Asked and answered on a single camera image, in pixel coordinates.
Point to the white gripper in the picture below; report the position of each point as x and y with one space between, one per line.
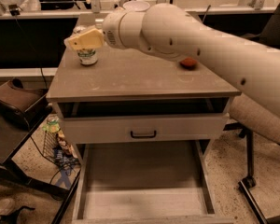
111 30

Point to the green white 7up can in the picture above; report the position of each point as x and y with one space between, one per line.
87 57

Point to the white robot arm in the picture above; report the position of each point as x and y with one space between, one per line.
169 32

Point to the grey drawer cabinet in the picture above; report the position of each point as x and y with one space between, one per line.
129 83

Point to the open pulled-out drawer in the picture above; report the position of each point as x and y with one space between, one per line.
145 183

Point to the white ceramic bowl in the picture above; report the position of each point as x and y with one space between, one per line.
136 5

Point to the red orange apple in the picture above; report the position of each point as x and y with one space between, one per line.
188 63

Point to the dark side table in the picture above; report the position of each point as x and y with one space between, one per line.
12 138

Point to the brown fabric office chair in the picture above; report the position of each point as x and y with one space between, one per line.
252 118

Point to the wire basket with snacks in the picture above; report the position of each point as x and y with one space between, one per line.
56 148

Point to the upper closed drawer with handle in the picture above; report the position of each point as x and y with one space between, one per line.
143 128

